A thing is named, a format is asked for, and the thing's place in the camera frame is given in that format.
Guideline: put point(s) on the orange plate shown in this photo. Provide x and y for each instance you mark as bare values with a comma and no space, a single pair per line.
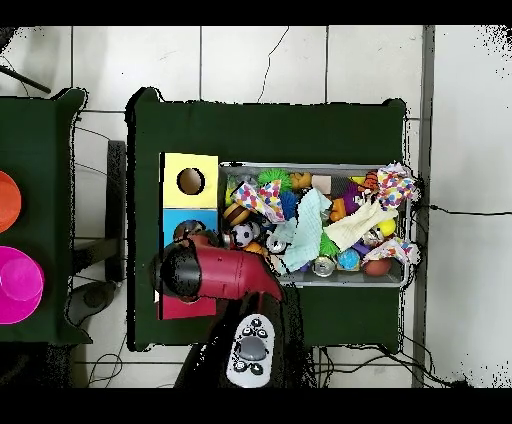
8,202

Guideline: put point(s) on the wooden burger toy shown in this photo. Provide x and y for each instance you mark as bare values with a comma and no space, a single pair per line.
235,214

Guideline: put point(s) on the black tripod leg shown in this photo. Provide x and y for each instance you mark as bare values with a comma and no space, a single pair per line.
24,80

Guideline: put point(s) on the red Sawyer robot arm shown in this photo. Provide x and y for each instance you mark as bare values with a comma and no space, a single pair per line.
228,272

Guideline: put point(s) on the dark green tablecloth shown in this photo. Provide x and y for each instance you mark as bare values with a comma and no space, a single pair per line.
200,128

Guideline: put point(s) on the black floor stand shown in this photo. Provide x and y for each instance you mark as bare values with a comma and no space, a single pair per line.
116,208

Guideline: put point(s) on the dark green side table cloth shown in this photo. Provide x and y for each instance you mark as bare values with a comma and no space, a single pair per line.
48,160

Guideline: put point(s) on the mint green knit cloth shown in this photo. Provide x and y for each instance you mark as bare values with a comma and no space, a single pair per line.
308,224

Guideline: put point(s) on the colourful polka-dot cloth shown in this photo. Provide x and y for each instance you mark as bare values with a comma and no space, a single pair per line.
260,198

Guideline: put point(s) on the small soccer ball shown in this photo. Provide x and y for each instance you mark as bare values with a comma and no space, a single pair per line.
242,234

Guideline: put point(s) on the cream cloth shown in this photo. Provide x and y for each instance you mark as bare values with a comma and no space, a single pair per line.
360,224

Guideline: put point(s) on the red-brown ball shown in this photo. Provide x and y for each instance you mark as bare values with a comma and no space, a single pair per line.
376,266

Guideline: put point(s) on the small orange basketball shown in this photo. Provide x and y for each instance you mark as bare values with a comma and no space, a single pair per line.
256,248

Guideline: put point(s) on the green spiky ball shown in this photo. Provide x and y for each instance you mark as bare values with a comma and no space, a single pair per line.
329,244

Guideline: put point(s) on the wooden box with three holes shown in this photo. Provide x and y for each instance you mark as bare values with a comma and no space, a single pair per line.
204,196

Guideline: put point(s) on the shallow clear mesh bin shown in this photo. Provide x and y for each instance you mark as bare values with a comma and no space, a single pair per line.
352,280

